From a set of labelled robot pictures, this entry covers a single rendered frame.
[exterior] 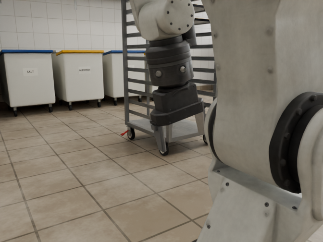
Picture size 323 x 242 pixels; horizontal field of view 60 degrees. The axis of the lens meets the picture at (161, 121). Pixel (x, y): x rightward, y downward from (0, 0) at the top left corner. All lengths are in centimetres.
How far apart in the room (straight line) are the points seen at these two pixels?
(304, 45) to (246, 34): 8
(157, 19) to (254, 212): 35
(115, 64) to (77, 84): 59
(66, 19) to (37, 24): 40
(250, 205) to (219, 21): 27
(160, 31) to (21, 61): 317
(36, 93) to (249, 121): 339
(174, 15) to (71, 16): 400
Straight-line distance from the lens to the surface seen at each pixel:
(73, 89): 376
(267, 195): 45
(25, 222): 145
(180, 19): 51
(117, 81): 397
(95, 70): 384
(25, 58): 363
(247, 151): 41
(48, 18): 438
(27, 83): 365
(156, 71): 54
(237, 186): 47
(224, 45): 41
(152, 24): 53
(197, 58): 232
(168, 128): 194
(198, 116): 63
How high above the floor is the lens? 73
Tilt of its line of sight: 14 degrees down
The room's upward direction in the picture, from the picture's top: straight up
